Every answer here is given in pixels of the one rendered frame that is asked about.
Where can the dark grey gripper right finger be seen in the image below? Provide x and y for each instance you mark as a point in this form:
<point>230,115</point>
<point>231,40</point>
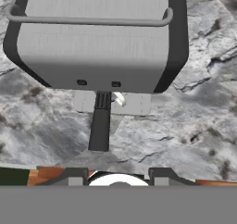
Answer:
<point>161,176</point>

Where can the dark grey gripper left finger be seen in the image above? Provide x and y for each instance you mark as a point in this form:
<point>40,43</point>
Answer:
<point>75,176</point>

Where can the white round object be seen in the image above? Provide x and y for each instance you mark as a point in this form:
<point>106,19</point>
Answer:
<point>106,180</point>

